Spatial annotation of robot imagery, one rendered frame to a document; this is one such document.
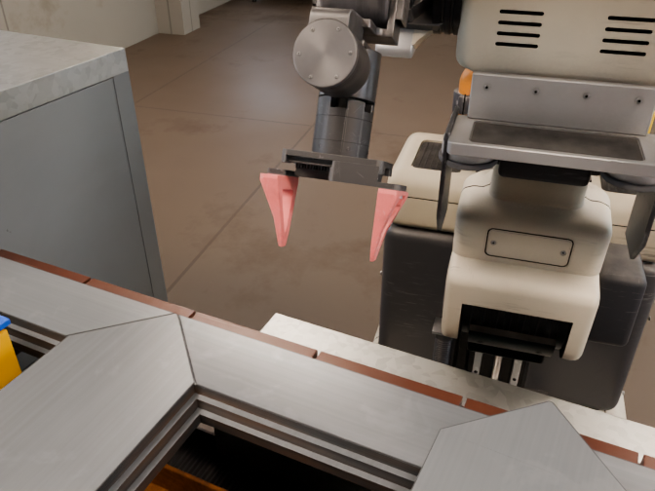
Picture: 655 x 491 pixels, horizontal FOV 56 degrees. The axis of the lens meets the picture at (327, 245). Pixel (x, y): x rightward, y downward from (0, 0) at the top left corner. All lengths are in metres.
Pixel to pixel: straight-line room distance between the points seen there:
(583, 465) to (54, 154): 0.87
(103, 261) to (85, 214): 0.11
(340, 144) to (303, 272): 1.77
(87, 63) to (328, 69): 0.65
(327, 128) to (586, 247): 0.49
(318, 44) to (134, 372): 0.40
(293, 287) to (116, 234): 1.13
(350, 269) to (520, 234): 1.47
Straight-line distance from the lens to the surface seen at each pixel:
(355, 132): 0.61
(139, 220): 1.29
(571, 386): 1.48
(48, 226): 1.12
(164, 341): 0.76
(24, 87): 1.05
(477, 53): 0.86
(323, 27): 0.56
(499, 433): 0.66
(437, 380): 0.95
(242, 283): 2.32
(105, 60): 1.16
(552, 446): 0.66
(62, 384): 0.74
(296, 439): 0.66
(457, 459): 0.63
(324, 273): 2.35
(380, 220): 0.60
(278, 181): 0.62
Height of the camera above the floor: 1.34
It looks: 32 degrees down
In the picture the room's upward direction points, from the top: straight up
